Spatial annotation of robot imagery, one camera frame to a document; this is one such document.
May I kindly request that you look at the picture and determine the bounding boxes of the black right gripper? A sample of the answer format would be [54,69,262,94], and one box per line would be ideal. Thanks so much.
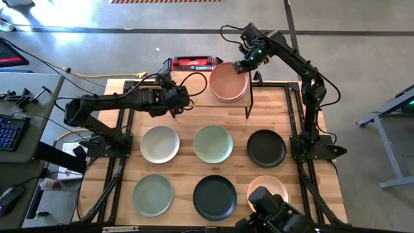
[232,40,271,74]

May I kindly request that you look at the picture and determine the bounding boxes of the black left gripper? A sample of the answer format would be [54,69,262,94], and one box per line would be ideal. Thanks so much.
[160,84,196,116]

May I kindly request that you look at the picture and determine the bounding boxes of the pink plate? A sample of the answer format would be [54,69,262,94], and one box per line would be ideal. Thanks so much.
[246,175,289,213]
[208,61,250,101]

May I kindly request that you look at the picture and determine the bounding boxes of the light green plate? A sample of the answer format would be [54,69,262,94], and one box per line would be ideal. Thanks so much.
[193,124,234,164]

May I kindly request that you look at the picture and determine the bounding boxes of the grey-green plate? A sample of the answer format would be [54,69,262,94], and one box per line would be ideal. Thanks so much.
[132,173,175,217]

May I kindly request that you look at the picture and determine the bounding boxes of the wooden shelf with black legs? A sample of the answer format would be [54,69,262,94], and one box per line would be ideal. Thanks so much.
[168,70,255,120]

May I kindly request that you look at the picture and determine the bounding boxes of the red black tool case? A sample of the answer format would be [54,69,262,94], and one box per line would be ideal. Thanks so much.
[171,55,216,72]

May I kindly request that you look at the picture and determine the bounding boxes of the black plate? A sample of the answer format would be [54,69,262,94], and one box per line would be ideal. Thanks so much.
[246,129,287,168]

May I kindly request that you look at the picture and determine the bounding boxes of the dark teal plate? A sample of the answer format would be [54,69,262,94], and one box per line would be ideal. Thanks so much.
[192,175,238,222]

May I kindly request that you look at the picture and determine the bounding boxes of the white box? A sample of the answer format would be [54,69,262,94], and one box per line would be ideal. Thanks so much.
[57,142,85,181]

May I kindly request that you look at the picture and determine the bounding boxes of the black flat bar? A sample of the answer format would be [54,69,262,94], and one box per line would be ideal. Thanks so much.
[34,141,87,174]

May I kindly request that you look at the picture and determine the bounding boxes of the blurry black mounted device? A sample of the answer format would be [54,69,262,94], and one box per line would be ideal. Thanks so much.
[235,186,313,233]

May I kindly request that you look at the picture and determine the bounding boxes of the grey desk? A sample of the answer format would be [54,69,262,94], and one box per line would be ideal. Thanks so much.
[0,71,65,162]
[0,160,46,229]

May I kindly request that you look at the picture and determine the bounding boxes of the plastic bottle with red cap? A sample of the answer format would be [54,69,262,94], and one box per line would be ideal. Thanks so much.
[38,177,61,191]

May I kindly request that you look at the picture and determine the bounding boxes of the black desk clamp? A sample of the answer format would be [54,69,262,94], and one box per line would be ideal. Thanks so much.
[0,85,52,109]

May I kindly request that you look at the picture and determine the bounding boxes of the black device with green light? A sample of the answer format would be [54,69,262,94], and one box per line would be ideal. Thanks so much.
[400,96,414,114]

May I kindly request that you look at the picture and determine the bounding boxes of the black backlit keyboard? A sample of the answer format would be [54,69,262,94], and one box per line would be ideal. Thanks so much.
[0,113,32,152]

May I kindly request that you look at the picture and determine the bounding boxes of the black monitor with red screen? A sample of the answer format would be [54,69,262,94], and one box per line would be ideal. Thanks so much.
[0,38,30,68]

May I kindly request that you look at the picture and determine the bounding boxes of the black computer mouse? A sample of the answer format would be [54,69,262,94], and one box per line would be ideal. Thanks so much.
[0,184,26,217]

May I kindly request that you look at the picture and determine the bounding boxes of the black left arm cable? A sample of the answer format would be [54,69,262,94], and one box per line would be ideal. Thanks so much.
[122,71,208,98]

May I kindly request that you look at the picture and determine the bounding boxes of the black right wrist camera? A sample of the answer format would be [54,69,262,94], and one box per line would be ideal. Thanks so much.
[240,22,262,46]

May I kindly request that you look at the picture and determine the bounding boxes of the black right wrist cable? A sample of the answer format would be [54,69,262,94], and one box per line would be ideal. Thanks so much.
[220,24,248,47]

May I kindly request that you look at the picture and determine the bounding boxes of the black extrusion frame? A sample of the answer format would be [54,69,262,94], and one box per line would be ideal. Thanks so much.
[71,79,349,227]

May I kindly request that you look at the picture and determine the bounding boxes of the yellow extension cord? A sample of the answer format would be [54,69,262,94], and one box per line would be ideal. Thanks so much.
[66,67,148,80]

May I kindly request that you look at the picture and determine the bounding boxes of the black right elbow cable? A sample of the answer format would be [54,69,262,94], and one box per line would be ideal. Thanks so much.
[318,72,342,109]

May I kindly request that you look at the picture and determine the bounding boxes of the yellow cable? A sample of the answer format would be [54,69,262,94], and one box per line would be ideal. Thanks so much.
[56,128,98,142]

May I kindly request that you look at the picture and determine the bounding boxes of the black floor cable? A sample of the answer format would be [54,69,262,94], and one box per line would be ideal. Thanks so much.
[0,37,109,96]

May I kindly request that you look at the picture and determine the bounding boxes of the silver bracket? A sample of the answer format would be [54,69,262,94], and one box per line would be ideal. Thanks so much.
[102,226,140,232]

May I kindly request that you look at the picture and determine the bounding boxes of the grey metal table frame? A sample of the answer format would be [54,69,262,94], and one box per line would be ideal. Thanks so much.
[355,84,414,189]

